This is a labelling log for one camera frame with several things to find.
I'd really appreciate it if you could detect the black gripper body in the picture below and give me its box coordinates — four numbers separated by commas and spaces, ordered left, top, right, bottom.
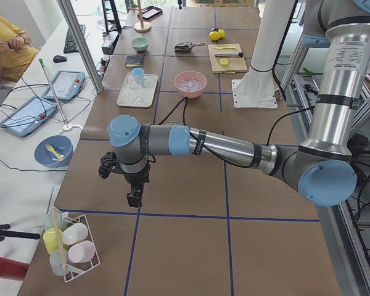
99, 151, 150, 189

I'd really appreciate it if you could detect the metal ice scoop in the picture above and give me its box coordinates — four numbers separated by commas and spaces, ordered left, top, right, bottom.
175, 41, 205, 52

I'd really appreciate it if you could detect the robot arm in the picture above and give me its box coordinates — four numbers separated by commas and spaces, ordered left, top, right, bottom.
99, 1, 370, 207

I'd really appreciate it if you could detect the white plastic cup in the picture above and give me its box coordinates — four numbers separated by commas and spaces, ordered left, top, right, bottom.
62, 223, 89, 245

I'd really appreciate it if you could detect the pink plastic cup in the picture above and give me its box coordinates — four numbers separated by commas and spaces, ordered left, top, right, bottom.
68, 240, 96, 263

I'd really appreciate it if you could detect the green plastic cup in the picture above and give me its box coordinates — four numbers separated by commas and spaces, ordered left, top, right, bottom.
44, 210, 67, 231

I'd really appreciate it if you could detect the yellow plastic cup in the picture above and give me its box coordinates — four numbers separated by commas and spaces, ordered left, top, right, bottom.
43, 227, 59, 255

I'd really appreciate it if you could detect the clear grey plastic cup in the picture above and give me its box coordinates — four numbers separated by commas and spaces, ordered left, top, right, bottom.
49, 249, 68, 276

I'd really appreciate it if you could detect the light blue cup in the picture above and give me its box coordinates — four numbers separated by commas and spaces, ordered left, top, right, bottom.
131, 67, 144, 85

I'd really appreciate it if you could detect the pink bowl of ice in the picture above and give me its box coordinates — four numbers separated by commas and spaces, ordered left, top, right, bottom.
174, 71, 207, 99

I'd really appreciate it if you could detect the blue bowl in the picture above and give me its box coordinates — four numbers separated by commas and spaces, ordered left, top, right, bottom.
34, 135, 73, 168

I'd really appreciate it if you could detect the yellow plastic fork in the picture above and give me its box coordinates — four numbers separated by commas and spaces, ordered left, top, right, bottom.
44, 143, 63, 161

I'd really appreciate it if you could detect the cream serving tray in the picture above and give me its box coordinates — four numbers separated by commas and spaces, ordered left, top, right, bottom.
117, 72, 158, 108

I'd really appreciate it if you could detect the clear wine glass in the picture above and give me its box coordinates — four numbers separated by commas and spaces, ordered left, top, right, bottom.
126, 72, 142, 105

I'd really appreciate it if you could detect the far blue teach pendant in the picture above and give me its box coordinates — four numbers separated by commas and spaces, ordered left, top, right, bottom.
51, 70, 85, 102

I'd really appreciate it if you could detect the blue teach pendant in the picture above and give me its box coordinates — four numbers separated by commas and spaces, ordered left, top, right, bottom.
51, 70, 85, 102
0, 96, 57, 138

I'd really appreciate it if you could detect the near blue teach pendant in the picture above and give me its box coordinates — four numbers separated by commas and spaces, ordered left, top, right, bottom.
0, 96, 57, 138

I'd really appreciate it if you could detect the dark grey folded cloth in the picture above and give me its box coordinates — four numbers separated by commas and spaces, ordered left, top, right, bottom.
125, 55, 144, 68

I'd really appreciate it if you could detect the black computer mouse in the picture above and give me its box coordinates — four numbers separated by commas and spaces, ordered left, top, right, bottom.
52, 55, 67, 64

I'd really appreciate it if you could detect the black keyboard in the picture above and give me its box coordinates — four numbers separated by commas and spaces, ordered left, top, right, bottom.
63, 29, 79, 54

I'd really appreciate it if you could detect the green tipped metal stick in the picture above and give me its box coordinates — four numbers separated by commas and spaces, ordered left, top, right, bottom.
38, 58, 71, 131

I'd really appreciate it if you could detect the green ceramic bowl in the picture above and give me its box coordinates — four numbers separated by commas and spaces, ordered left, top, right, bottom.
131, 37, 149, 52

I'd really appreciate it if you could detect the black tripod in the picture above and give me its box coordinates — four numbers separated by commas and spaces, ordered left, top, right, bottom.
0, 224, 41, 242

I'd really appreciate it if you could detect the wooden stand with base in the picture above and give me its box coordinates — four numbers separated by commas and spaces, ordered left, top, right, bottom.
133, 0, 152, 33

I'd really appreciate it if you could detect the person in yellow shirt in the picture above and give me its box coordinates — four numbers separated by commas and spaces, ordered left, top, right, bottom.
0, 15, 39, 83

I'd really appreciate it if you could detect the red cylinder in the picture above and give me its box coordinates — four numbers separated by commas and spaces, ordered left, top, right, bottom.
0, 257, 29, 281

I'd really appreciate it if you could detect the lemon half slice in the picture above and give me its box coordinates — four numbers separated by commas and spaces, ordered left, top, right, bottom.
219, 59, 229, 67

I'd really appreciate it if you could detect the dark tablet tray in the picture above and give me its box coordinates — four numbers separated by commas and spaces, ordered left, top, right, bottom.
141, 6, 163, 21

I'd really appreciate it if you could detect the wooden cutting board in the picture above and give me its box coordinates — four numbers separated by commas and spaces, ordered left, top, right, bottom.
208, 43, 248, 73

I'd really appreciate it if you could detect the steel cylinder rod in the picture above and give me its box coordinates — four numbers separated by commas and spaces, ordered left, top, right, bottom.
214, 52, 244, 58

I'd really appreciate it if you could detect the yellow plastic knife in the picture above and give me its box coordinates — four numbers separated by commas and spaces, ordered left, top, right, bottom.
213, 46, 237, 50

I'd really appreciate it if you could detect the yellow lemon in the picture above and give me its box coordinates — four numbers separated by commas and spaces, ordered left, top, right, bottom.
218, 29, 225, 39
208, 31, 221, 41

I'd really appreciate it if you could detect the white wire cup rack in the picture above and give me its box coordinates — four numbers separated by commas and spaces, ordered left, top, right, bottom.
49, 208, 101, 282

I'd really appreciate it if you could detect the aluminium frame post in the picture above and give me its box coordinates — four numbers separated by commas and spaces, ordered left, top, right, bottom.
57, 0, 104, 94

